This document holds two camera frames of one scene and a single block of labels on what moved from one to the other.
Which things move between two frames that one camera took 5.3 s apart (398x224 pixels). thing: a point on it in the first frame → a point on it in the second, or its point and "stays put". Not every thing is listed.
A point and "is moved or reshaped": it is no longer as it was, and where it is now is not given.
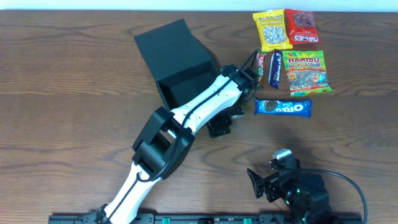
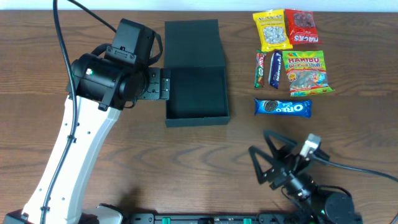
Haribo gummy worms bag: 306,72 stays put
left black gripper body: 219,127 → 165,84
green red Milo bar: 260,64 stays put
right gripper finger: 257,183 → 262,176
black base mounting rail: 212,219 stays put
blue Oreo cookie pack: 289,107 stays put
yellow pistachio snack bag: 271,28 stays put
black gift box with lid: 181,65 is moved or reshaped
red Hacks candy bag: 301,27 stays put
